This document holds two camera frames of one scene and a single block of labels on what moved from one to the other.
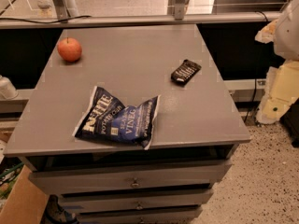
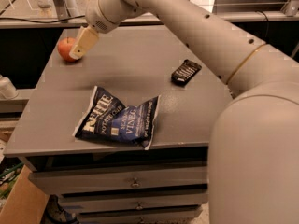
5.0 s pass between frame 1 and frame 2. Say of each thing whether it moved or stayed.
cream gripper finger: moved
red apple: stayed
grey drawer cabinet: stayed
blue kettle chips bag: stayed
